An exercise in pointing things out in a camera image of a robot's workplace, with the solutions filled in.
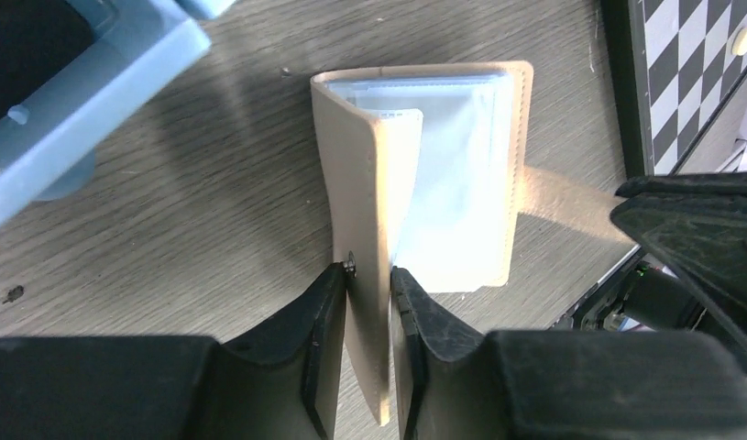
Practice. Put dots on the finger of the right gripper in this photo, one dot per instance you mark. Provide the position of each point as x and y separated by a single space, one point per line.
696 224

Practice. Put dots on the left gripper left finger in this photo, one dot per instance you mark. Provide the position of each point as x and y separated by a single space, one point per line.
278 380

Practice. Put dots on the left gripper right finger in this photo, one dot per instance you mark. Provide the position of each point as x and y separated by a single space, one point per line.
454 382

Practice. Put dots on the beige leather card holder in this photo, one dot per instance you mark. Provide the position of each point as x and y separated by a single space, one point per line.
424 168

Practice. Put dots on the black and white chessboard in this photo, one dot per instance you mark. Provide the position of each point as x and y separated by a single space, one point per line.
673 70

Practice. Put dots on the white chess pawn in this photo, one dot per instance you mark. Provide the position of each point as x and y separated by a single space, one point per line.
739 46

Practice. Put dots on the blue three-compartment organizer tray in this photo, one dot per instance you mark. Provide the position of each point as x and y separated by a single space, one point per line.
71 72

